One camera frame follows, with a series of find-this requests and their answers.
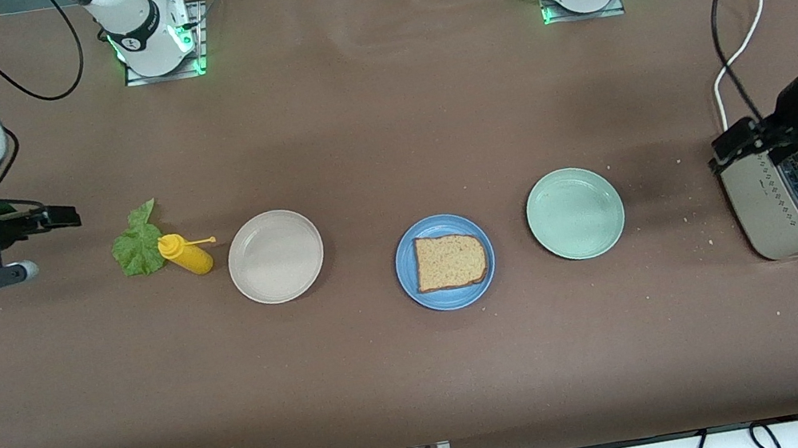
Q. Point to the yellow squeeze bottle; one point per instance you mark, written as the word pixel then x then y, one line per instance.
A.
pixel 190 257

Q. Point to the green round plate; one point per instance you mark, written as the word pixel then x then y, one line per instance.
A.
pixel 575 214

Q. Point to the green lettuce leaf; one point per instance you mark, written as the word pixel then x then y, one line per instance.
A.
pixel 139 247

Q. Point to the blue round plate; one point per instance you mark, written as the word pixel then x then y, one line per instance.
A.
pixel 451 299

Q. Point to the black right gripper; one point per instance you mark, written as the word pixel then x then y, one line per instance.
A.
pixel 11 228

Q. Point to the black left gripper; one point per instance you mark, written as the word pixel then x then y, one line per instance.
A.
pixel 792 100

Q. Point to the brown bread slice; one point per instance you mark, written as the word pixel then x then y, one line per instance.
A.
pixel 450 260

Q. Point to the white round plate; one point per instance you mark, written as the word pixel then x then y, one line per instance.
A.
pixel 275 257

